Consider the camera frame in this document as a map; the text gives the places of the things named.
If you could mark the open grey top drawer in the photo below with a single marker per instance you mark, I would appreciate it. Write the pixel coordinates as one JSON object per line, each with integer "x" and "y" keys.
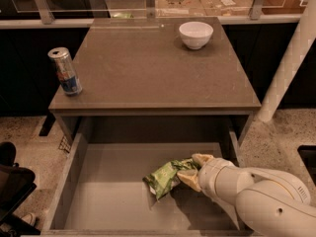
{"x": 101, "y": 192}

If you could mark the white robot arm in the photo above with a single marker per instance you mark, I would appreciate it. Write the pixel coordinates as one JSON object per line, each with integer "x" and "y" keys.
{"x": 271, "y": 202}

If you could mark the black office chair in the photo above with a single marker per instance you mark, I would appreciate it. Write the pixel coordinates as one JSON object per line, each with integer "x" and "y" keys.
{"x": 16, "y": 184}

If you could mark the white diagonal support pole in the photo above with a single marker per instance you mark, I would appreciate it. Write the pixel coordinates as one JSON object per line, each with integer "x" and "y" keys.
{"x": 298, "y": 47}

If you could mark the white shoe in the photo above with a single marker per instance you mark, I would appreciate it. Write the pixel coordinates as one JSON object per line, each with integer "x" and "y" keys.
{"x": 15, "y": 223}

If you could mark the flattened cardboard box right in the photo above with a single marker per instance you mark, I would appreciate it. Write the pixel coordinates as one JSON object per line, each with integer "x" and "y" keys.
{"x": 227, "y": 7}

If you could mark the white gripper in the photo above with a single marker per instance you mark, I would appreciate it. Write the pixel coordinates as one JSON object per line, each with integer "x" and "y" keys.
{"x": 209, "y": 176}

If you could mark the flattened cardboard box left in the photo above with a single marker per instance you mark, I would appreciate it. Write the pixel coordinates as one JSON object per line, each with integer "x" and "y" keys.
{"x": 179, "y": 8}

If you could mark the flattened cardboard box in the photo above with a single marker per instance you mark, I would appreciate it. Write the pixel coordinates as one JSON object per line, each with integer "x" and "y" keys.
{"x": 179, "y": 8}
{"x": 227, "y": 7}

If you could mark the green jalapeno chip bag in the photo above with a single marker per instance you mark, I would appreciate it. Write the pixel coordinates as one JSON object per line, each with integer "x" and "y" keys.
{"x": 165, "y": 178}

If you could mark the silver blue energy drink can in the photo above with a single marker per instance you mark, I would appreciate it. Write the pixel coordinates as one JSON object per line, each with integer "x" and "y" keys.
{"x": 65, "y": 71}

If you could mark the white ceramic bowl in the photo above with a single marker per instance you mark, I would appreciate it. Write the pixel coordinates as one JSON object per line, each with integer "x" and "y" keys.
{"x": 195, "y": 35}

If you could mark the grey metal railing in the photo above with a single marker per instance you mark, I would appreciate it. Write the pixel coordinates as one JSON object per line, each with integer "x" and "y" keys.
{"x": 34, "y": 14}

